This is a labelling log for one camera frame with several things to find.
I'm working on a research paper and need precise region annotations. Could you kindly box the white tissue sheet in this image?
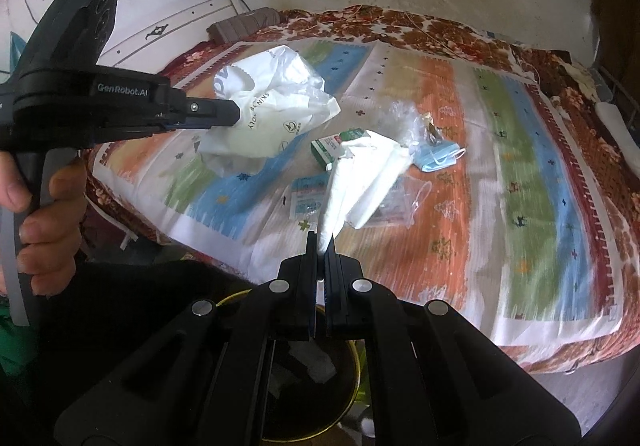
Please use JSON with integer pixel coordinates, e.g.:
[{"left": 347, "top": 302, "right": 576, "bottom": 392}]
[{"left": 317, "top": 137, "right": 412, "bottom": 255}]

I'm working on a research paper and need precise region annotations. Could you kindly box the clear plastic bag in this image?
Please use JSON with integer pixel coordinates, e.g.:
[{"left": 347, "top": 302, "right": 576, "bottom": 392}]
[{"left": 372, "top": 100, "right": 436, "bottom": 150}]

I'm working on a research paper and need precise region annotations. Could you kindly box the black gold-rimmed trash bin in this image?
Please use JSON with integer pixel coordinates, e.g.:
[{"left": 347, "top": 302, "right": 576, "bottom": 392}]
[{"left": 214, "top": 290, "right": 361, "bottom": 445}]

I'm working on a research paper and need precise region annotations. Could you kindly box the person left hand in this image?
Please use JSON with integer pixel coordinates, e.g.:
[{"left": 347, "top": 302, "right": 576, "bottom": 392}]
[{"left": 17, "top": 159, "right": 87, "bottom": 296}]

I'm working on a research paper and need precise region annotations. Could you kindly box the blue printed clear package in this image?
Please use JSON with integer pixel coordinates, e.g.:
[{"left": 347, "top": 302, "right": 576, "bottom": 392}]
[{"left": 283, "top": 173, "right": 432, "bottom": 228}]

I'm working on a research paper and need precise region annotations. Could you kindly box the white bed headboard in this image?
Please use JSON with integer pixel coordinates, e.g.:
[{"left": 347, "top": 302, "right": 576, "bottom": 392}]
[{"left": 99, "top": 0, "right": 250, "bottom": 73}]

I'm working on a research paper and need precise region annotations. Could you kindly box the green white medicine box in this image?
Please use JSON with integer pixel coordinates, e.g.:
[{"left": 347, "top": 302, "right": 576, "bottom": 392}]
[{"left": 310, "top": 128, "right": 366, "bottom": 172}]

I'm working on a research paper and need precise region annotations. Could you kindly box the striped colourful bed mat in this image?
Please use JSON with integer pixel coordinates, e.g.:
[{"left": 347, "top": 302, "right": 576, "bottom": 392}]
[{"left": 91, "top": 40, "right": 627, "bottom": 346}]

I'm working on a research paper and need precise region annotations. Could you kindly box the blue surgical face mask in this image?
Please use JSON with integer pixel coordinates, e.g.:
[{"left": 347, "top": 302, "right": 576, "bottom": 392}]
[{"left": 413, "top": 140, "right": 465, "bottom": 173}]

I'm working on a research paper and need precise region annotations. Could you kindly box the grey folded cloth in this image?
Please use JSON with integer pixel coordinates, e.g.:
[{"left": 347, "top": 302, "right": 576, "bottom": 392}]
[{"left": 206, "top": 7, "right": 282, "bottom": 45}]

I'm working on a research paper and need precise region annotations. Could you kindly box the white pillow beside bed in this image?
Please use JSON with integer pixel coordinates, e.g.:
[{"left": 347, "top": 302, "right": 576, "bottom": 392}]
[{"left": 594, "top": 102, "right": 640, "bottom": 175}]

